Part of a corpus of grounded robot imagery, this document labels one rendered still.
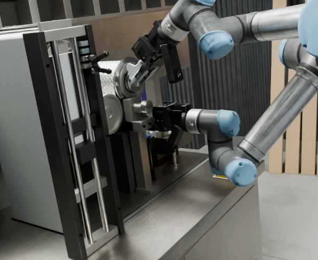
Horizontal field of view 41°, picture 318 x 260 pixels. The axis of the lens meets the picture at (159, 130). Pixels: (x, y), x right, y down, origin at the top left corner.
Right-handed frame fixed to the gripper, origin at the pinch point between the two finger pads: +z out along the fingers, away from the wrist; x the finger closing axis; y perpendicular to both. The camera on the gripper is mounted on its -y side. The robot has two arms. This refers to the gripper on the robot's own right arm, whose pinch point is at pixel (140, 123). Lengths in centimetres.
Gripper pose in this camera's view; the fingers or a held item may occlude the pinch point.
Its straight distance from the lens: 143.0
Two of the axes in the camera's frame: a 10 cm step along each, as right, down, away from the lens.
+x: -5.7, 3.0, -7.7
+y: -1.2, -9.5, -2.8
